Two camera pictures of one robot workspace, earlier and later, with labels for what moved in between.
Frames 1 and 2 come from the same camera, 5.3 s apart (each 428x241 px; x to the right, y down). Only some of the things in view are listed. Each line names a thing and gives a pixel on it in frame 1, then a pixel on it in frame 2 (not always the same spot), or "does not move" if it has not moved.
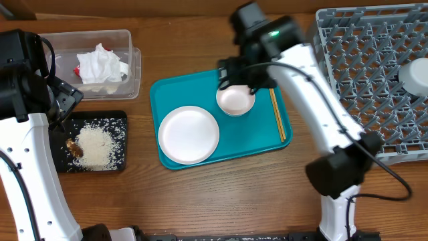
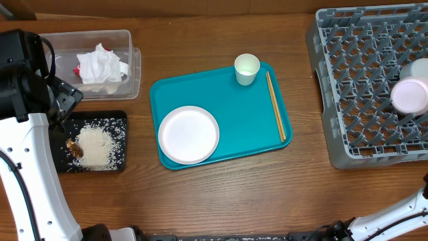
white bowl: (235, 100) -> (409, 96)
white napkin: (99, 65) does not move
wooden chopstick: (281, 129) does not move
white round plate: (188, 135) does not move
